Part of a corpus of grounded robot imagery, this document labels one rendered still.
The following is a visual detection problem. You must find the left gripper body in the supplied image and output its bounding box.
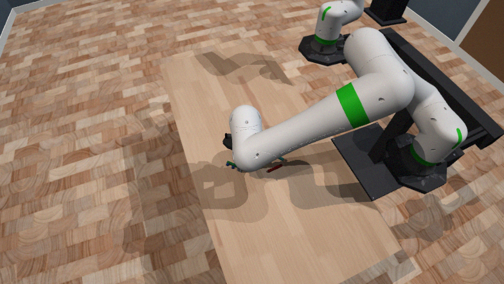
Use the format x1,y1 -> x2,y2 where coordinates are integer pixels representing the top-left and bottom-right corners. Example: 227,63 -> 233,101
222,133 -> 232,150

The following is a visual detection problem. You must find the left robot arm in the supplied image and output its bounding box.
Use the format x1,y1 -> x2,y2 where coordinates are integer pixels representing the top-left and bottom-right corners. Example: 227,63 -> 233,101
229,28 -> 467,177

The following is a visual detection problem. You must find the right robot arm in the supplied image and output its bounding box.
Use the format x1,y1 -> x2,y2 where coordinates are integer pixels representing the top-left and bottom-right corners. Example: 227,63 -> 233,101
310,0 -> 365,56

